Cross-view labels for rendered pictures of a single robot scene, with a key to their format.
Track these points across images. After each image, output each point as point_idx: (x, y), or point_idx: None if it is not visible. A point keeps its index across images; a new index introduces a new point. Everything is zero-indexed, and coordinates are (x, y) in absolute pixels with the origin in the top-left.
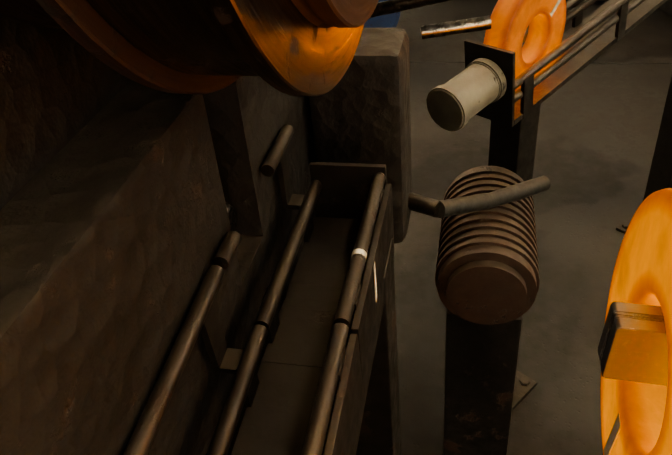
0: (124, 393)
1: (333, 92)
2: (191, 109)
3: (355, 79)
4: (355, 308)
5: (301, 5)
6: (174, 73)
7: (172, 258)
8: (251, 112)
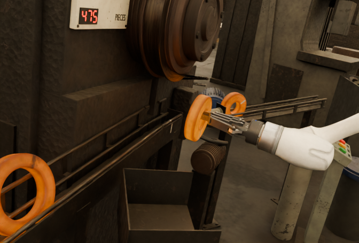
0: (126, 111)
1: (178, 97)
2: (149, 80)
3: (183, 95)
4: (165, 125)
5: (169, 64)
6: (150, 69)
7: (138, 100)
8: (159, 89)
